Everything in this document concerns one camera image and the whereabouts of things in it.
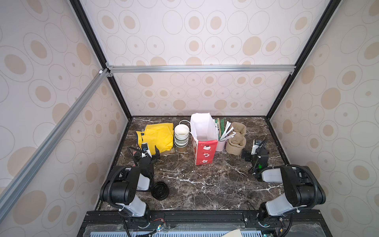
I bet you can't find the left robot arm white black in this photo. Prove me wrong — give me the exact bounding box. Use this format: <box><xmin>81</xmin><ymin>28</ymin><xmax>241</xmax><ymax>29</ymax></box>
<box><xmin>99</xmin><ymin>143</ymin><xmax>160</xmax><ymax>227</ymax></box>

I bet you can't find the stack of paper cups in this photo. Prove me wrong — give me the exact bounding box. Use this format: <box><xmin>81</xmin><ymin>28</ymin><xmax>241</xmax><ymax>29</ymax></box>
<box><xmin>174</xmin><ymin>124</ymin><xmax>190</xmax><ymax>153</ymax></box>

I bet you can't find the left diagonal aluminium bar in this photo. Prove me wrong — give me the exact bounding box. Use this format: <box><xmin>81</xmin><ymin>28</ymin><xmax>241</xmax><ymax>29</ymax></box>
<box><xmin>1</xmin><ymin>68</ymin><xmax>110</xmax><ymax>222</ymax></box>

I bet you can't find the pulp cup carrier stack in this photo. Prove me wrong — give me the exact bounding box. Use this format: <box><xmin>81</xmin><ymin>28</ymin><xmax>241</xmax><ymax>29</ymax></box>
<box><xmin>226</xmin><ymin>122</ymin><xmax>247</xmax><ymax>156</ymax></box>

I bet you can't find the red white paper bag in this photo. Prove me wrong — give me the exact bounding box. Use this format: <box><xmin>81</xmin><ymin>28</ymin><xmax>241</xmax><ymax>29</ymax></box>
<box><xmin>190</xmin><ymin>113</ymin><xmax>219</xmax><ymax>166</ymax></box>

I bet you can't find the pink straw holder cup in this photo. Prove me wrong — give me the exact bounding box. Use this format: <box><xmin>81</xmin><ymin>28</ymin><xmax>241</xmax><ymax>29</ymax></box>
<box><xmin>216</xmin><ymin>140</ymin><xmax>227</xmax><ymax>152</ymax></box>

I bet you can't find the yellow napkin stack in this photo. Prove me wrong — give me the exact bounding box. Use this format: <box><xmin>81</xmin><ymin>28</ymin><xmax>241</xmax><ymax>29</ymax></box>
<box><xmin>136</xmin><ymin>123</ymin><xmax>174</xmax><ymax>155</ymax></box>

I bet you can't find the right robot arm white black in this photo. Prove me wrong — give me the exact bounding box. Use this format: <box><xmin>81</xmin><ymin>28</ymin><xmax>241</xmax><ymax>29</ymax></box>
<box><xmin>241</xmin><ymin>146</ymin><xmax>326</xmax><ymax>221</ymax></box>

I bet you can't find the horizontal aluminium frame bar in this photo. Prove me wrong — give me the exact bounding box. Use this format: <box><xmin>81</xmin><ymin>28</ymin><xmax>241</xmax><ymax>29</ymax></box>
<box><xmin>109</xmin><ymin>64</ymin><xmax>296</xmax><ymax>73</ymax></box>

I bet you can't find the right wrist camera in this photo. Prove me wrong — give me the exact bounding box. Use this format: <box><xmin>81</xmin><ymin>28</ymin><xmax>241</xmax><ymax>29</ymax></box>
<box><xmin>251</xmin><ymin>139</ymin><xmax>262</xmax><ymax>155</ymax></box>

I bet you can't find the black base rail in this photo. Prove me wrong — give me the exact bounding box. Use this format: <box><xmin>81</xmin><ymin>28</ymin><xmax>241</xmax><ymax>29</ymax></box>
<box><xmin>77</xmin><ymin>210</ymin><xmax>332</xmax><ymax>237</ymax></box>

